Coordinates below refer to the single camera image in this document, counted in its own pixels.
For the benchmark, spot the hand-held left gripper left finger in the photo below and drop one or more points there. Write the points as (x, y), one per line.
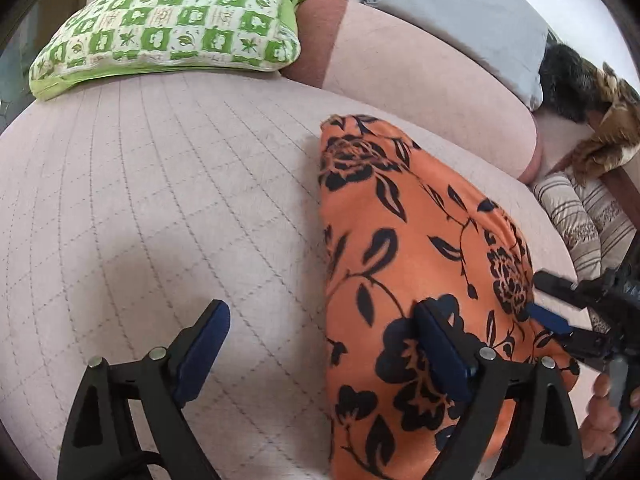
(202, 355)

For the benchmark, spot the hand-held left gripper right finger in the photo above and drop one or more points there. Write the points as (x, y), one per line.
(442, 355)

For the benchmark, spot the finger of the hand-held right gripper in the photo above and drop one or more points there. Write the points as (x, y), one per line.
(565, 285)
(552, 317)

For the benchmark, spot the orange black floral blouse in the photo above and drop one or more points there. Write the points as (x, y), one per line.
(415, 240)

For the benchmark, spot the person's right hand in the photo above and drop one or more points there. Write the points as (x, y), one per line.
(600, 420)

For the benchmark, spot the striped cushion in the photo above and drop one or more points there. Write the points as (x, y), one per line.
(585, 220)

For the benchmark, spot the brown patterned cloth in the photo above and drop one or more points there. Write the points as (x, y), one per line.
(610, 130)

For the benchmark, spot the pink quilted bed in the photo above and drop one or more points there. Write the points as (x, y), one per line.
(150, 200)

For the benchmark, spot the black furry cloth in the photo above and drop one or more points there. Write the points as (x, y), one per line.
(570, 82)

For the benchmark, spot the pink bolster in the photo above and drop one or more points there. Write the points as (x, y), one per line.
(425, 80)

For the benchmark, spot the grey pillow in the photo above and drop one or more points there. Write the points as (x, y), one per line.
(465, 10)

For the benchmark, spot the green checked pillow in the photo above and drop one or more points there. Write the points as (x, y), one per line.
(170, 20)

